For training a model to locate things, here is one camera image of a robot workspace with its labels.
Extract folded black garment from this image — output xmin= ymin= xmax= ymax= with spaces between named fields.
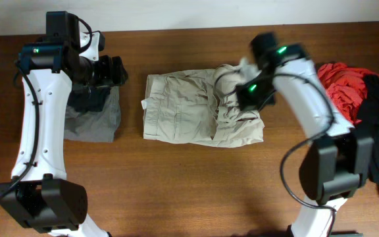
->
xmin=67 ymin=87 xmax=110 ymax=113

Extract beige shorts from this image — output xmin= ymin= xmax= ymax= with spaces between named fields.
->
xmin=141 ymin=63 xmax=265 ymax=148

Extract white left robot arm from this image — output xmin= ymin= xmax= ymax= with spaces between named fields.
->
xmin=0 ymin=43 xmax=128 ymax=236

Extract red crumpled garment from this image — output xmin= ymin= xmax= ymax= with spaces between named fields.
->
xmin=317 ymin=63 xmax=379 ymax=126

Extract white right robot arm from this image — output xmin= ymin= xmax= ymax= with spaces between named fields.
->
xmin=236 ymin=43 xmax=374 ymax=236

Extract folded grey garment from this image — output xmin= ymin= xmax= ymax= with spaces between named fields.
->
xmin=64 ymin=86 xmax=121 ymax=142

